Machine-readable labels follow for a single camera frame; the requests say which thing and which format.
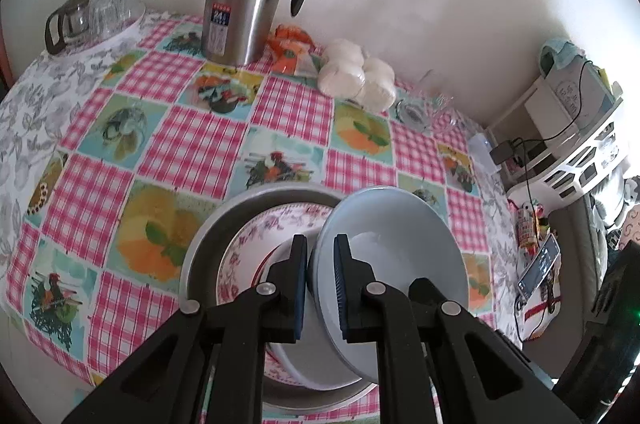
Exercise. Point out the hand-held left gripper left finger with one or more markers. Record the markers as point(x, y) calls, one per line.
point(300, 289)

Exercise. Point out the red and white bag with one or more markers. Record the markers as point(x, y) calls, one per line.
point(535, 311)

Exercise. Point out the grey plush toy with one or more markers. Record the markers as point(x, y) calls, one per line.
point(629, 194)

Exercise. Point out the clear glass mug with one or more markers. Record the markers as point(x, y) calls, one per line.
point(415, 114)

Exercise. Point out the white lattice rack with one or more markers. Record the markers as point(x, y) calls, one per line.
point(585, 169)

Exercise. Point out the white power strip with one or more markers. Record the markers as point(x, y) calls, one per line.
point(479, 151)

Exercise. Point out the pink checked tablecloth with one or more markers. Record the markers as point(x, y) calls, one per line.
point(165, 139)

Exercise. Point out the pale blue bowl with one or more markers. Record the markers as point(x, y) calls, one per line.
point(400, 244)

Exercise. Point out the strawberry print bowl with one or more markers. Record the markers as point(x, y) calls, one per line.
point(310, 361)

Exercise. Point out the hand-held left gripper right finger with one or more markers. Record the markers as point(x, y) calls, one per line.
point(341, 289)

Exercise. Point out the orange snack packet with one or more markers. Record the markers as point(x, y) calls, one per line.
point(290, 51)

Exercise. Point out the round floral plate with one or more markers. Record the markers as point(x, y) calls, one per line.
point(240, 254)

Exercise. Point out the black charger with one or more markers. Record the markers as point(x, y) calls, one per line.
point(502, 152)

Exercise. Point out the grey sofa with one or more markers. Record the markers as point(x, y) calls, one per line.
point(575, 254)

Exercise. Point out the smartphone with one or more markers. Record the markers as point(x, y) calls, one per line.
point(539, 269)

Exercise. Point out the teal cloth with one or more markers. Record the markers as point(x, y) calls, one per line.
point(562, 49)

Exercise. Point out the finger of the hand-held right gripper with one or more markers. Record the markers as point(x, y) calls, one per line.
point(426, 291)

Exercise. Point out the bag of white steamed buns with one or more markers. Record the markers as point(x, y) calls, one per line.
point(350, 74)

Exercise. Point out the stainless steel pan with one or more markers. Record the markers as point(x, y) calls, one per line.
point(210, 244)

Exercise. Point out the white printed bag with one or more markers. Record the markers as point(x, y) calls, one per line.
point(565, 94)

